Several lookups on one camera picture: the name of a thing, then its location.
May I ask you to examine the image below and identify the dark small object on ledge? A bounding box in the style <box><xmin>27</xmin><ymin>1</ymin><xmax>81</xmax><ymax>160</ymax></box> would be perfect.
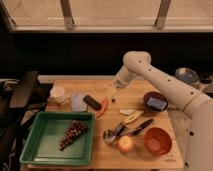
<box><xmin>199</xmin><ymin>72</ymin><xmax>211</xmax><ymax>84</ymax></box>

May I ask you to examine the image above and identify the orange carrot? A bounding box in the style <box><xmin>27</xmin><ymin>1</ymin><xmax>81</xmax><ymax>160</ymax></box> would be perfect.
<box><xmin>96</xmin><ymin>98</ymin><xmax>109</xmax><ymax>118</ymax></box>

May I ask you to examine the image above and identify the orange bowl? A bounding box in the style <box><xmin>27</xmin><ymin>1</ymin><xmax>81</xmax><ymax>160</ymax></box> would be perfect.
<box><xmin>143</xmin><ymin>127</ymin><xmax>172</xmax><ymax>156</ymax></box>

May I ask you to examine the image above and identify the black-handled knife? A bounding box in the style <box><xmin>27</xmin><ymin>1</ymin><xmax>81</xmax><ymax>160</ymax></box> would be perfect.
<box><xmin>121</xmin><ymin>119</ymin><xmax>154</xmax><ymax>136</ymax></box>

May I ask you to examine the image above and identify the grey metal dish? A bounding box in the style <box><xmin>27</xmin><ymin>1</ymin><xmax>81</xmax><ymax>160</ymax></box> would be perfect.
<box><xmin>175</xmin><ymin>67</ymin><xmax>198</xmax><ymax>85</ymax></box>

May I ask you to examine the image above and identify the bunch of dark grapes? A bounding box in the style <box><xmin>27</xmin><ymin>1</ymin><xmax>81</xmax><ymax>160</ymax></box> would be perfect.
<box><xmin>59</xmin><ymin>120</ymin><xmax>87</xmax><ymax>151</ymax></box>

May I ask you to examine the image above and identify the blue sponge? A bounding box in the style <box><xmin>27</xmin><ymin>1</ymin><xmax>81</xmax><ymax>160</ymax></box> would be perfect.
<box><xmin>146</xmin><ymin>98</ymin><xmax>167</xmax><ymax>111</ymax></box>

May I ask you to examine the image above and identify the dark bowl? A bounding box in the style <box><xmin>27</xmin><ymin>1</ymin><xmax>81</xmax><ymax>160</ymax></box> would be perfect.
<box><xmin>143</xmin><ymin>91</ymin><xmax>168</xmax><ymax>112</ymax></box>

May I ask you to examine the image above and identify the yellow-red apple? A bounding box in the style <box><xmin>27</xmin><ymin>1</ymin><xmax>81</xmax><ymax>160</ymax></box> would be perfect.
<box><xmin>117</xmin><ymin>136</ymin><xmax>134</xmax><ymax>154</ymax></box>

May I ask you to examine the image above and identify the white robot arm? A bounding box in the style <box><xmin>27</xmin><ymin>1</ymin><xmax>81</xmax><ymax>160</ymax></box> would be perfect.
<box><xmin>106</xmin><ymin>51</ymin><xmax>213</xmax><ymax>171</ymax></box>

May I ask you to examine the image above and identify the metal ice cream scoop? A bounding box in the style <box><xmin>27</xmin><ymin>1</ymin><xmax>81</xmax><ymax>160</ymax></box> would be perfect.
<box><xmin>103</xmin><ymin>123</ymin><xmax>126</xmax><ymax>144</ymax></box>

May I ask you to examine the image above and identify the green plastic tray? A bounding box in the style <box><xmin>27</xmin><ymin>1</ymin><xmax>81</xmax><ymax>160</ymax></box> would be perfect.
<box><xmin>20</xmin><ymin>112</ymin><xmax>95</xmax><ymax>166</ymax></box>

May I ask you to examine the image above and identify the white paper cup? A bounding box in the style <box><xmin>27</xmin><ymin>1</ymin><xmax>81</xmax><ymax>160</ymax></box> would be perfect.
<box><xmin>50</xmin><ymin>86</ymin><xmax>66</xmax><ymax>104</ymax></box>

